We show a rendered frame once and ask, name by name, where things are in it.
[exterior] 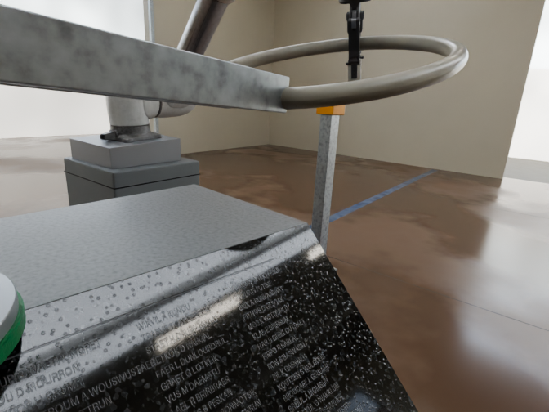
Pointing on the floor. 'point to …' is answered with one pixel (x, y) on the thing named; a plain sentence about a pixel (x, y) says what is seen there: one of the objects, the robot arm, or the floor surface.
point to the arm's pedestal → (125, 179)
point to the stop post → (325, 171)
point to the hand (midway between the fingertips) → (354, 76)
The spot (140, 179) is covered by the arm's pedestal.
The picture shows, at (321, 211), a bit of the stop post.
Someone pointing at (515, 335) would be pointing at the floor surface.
